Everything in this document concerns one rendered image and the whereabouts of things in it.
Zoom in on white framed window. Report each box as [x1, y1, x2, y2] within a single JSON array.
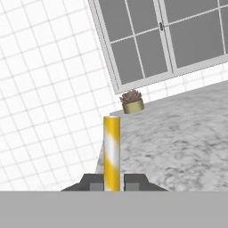
[[87, 0, 228, 94]]

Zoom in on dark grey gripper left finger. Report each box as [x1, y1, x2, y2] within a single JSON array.
[[61, 174, 105, 192]]

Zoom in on brown succulent in tan pot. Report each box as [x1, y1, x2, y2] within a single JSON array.
[[118, 88, 145, 115]]

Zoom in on yellow and white striped straw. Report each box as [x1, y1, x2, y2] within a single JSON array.
[[102, 116, 121, 192]]

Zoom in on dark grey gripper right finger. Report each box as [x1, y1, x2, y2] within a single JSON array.
[[123, 174, 169, 192]]

